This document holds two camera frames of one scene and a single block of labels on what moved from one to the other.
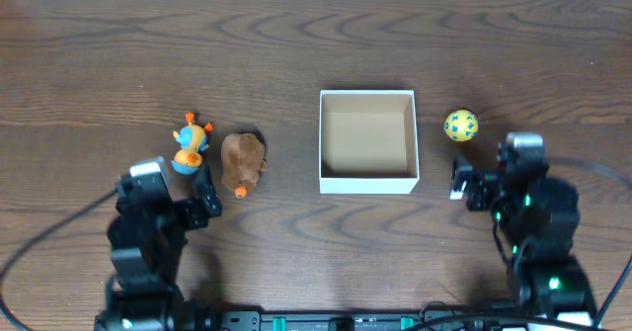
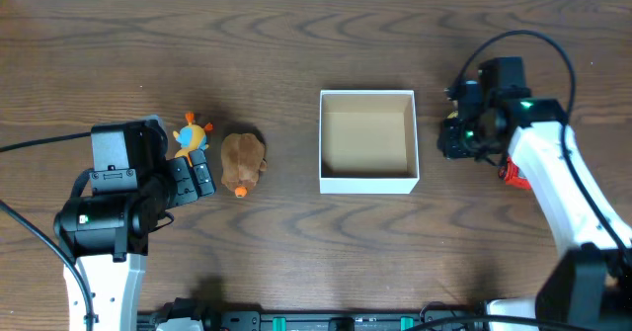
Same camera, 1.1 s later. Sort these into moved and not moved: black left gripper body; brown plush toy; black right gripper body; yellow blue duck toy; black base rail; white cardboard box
Moved: black left gripper body; black right gripper body
Not moved: white cardboard box; yellow blue duck toy; black base rail; brown plush toy
